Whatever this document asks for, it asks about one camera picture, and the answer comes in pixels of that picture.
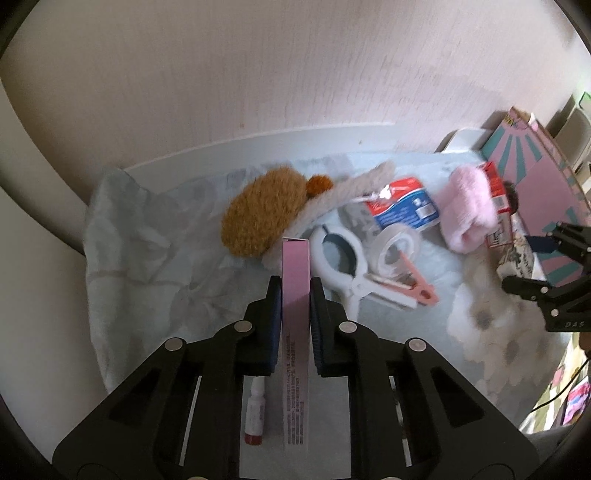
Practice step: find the small white dropper bottle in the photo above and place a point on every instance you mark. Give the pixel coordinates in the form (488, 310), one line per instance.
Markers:
(255, 410)

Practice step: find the light blue floral blanket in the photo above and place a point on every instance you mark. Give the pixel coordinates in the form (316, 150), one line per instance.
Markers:
(152, 258)

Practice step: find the large white clamp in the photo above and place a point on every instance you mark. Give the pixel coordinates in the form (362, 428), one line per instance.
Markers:
(358, 258)

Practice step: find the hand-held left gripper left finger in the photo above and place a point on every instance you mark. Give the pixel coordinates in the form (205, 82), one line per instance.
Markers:
(275, 318)

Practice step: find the blue and red tissue pack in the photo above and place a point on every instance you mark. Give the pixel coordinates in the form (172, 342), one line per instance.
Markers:
(401, 207)

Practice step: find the red and white carton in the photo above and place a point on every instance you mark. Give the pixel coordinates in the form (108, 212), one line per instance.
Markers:
(497, 189)

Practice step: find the white paper sheet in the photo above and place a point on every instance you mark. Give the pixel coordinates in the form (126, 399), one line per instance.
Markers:
(328, 424)

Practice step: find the clear tape roll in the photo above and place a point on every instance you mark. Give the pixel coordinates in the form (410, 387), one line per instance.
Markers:
(411, 240)

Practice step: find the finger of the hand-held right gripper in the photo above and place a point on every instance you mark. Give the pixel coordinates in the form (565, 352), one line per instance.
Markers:
(542, 243)
(521, 286)

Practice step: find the grey cushion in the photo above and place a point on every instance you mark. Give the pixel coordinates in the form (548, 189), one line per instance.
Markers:
(565, 117)
(579, 143)

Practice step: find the pink plastic clip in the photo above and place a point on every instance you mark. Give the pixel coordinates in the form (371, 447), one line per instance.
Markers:
(422, 286)

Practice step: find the dark fuzzy item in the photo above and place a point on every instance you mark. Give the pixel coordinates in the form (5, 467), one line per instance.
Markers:
(510, 196)

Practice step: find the patterned tissue packet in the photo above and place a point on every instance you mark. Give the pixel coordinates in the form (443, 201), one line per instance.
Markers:
(519, 258)

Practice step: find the brown plush hat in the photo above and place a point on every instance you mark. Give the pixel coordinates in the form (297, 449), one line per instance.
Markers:
(263, 207)

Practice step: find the narrow pink carton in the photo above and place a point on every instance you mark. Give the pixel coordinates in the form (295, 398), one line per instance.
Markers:
(295, 267)

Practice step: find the pink fluffy sock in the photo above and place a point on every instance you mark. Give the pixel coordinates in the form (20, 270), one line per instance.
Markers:
(468, 207)

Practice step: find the pink striped cardboard box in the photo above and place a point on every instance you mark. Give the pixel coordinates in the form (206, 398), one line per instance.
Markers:
(545, 184)

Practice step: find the green floral bedsheet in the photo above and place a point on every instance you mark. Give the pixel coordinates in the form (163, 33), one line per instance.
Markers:
(561, 360)

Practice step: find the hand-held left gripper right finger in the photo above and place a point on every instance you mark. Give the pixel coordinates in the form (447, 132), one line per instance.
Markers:
(317, 323)

